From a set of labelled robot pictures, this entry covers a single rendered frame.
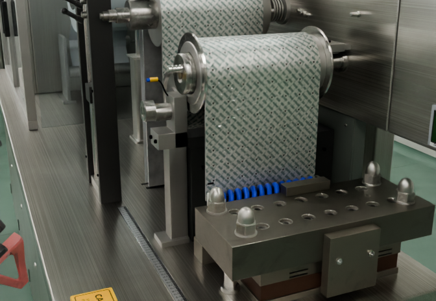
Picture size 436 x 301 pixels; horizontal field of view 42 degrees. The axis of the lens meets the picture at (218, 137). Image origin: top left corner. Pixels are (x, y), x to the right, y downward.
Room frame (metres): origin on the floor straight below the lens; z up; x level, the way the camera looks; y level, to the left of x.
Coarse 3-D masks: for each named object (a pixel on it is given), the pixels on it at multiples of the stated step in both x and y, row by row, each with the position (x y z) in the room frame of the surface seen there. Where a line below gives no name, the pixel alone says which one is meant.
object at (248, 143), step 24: (288, 96) 1.04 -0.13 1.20; (312, 96) 1.06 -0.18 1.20; (216, 120) 0.98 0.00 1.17; (240, 120) 1.00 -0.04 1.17; (264, 120) 1.02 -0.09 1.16; (288, 120) 1.04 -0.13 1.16; (312, 120) 1.06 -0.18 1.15; (216, 144) 0.98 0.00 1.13; (240, 144) 1.00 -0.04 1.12; (264, 144) 1.02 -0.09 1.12; (288, 144) 1.04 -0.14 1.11; (312, 144) 1.06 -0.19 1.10; (216, 168) 0.98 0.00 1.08; (240, 168) 1.00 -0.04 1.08; (264, 168) 1.02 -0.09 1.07; (288, 168) 1.04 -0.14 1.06; (312, 168) 1.06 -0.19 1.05
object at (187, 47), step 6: (312, 36) 1.11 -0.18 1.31; (186, 42) 1.04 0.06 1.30; (318, 42) 1.10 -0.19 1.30; (186, 48) 1.04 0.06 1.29; (192, 48) 1.01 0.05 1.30; (318, 48) 1.08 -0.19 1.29; (192, 54) 1.01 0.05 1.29; (324, 54) 1.08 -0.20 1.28; (198, 60) 0.98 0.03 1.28; (324, 60) 1.08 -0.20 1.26; (198, 66) 0.98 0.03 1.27; (324, 66) 1.07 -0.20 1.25; (198, 72) 0.98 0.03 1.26; (324, 72) 1.08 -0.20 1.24; (198, 78) 0.98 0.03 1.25; (198, 84) 0.98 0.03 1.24; (198, 90) 0.98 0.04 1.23; (192, 96) 1.01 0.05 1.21; (198, 96) 0.98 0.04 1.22; (192, 102) 1.01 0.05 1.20
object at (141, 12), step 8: (128, 0) 1.23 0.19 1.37; (136, 0) 1.24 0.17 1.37; (144, 0) 1.24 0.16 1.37; (152, 0) 1.25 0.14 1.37; (128, 8) 1.23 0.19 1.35; (136, 8) 1.22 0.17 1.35; (144, 8) 1.22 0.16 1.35; (152, 8) 1.23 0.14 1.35; (136, 16) 1.21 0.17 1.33; (144, 16) 1.22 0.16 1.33; (152, 16) 1.23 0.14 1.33; (128, 24) 1.23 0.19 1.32; (136, 24) 1.22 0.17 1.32; (144, 24) 1.23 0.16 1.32; (152, 24) 1.23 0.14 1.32
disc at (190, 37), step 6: (186, 36) 1.04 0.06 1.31; (192, 36) 1.01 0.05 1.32; (180, 42) 1.07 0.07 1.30; (192, 42) 1.01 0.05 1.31; (198, 42) 0.99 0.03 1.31; (180, 48) 1.07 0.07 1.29; (198, 48) 0.99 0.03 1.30; (198, 54) 0.99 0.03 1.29; (204, 60) 0.97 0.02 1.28; (204, 66) 0.96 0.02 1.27; (204, 72) 0.96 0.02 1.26; (204, 78) 0.96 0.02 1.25; (204, 84) 0.96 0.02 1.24; (204, 90) 0.96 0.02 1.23; (204, 96) 0.97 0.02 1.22; (198, 102) 0.99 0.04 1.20; (192, 108) 1.02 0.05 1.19; (198, 108) 0.99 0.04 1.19
